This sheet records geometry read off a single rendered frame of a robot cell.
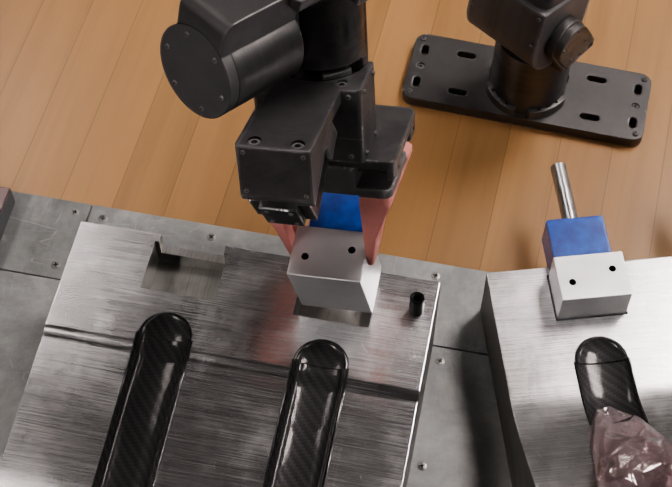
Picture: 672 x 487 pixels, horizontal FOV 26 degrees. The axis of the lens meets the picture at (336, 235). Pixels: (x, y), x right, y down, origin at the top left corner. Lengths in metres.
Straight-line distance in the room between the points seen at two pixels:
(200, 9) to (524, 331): 0.38
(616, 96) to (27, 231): 0.49
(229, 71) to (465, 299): 0.38
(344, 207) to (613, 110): 0.32
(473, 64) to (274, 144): 0.45
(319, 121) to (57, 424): 0.29
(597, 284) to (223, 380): 0.27
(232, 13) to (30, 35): 0.52
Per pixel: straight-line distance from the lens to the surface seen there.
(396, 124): 0.91
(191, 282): 1.05
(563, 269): 1.04
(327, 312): 1.03
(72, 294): 1.02
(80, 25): 1.29
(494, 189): 1.17
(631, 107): 1.22
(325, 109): 0.83
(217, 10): 0.79
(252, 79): 0.80
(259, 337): 0.99
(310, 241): 0.96
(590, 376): 1.04
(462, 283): 1.12
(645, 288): 1.07
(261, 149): 0.80
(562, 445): 0.99
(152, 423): 0.98
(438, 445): 1.06
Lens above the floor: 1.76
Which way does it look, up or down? 58 degrees down
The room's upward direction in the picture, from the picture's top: straight up
